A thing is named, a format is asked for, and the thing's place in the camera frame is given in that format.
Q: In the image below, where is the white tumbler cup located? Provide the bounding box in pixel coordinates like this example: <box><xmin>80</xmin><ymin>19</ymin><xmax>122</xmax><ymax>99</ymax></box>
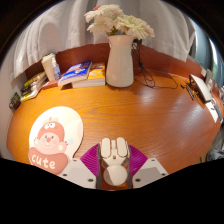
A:
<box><xmin>41</xmin><ymin>52</ymin><xmax>57</xmax><ymax>82</ymax></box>

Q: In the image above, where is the round cartoon mouse pad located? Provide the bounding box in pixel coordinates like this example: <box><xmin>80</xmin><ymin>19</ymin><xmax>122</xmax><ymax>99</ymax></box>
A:
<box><xmin>28</xmin><ymin>105</ymin><xmax>84</xmax><ymax>176</ymax></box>

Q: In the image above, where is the white ceramic vase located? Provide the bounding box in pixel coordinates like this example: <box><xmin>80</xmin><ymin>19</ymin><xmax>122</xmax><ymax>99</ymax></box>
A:
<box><xmin>105</xmin><ymin>34</ymin><xmax>136</xmax><ymax>89</ymax></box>

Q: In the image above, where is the silver laptop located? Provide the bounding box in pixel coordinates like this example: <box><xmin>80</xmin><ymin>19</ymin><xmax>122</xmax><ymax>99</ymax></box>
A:
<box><xmin>188</xmin><ymin>73</ymin><xmax>213</xmax><ymax>104</ymax></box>

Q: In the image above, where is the black cable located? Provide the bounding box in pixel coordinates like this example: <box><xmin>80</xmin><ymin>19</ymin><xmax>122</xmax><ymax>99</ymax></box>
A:
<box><xmin>131</xmin><ymin>39</ymin><xmax>179</xmax><ymax>90</ymax></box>

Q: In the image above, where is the white curtain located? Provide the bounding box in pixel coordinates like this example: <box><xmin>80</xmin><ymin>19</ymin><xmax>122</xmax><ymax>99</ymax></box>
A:
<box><xmin>9</xmin><ymin>0</ymin><xmax>198</xmax><ymax>81</ymax></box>

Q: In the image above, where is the green mug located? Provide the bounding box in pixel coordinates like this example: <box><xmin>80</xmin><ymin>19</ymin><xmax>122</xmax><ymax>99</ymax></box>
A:
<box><xmin>8</xmin><ymin>91</ymin><xmax>22</xmax><ymax>111</ymax></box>

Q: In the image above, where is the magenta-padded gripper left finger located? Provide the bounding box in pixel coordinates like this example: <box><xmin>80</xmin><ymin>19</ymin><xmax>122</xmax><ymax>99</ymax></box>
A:
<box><xmin>58</xmin><ymin>143</ymin><xmax>102</xmax><ymax>190</ymax></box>

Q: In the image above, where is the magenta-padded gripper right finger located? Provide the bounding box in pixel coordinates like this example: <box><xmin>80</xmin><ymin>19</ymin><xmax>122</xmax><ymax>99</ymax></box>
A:
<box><xmin>127</xmin><ymin>143</ymin><xmax>170</xmax><ymax>190</ymax></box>

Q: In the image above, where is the white flower bouquet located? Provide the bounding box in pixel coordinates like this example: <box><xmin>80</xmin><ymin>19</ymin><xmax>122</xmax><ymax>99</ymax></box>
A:
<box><xmin>83</xmin><ymin>3</ymin><xmax>156</xmax><ymax>40</ymax></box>

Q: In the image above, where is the orange book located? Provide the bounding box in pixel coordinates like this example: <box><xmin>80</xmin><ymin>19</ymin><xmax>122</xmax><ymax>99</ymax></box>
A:
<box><xmin>71</xmin><ymin>62</ymin><xmax>107</xmax><ymax>89</ymax></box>

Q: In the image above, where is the window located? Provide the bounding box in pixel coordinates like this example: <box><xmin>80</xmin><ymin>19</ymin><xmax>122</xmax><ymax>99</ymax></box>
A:
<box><xmin>189</xmin><ymin>23</ymin><xmax>221</xmax><ymax>78</ymax></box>

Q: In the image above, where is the yellow and black book stack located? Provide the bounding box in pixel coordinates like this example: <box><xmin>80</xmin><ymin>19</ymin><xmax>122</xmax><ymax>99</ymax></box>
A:
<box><xmin>19</xmin><ymin>70</ymin><xmax>48</xmax><ymax>103</ymax></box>

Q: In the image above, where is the white computer mouse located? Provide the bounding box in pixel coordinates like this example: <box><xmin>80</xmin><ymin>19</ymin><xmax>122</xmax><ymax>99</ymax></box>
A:
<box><xmin>99</xmin><ymin>137</ymin><xmax>130</xmax><ymax>187</ymax></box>

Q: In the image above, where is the brown book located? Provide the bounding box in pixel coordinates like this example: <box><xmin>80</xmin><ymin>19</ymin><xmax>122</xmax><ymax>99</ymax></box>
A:
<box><xmin>41</xmin><ymin>79</ymin><xmax>61</xmax><ymax>90</ymax></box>

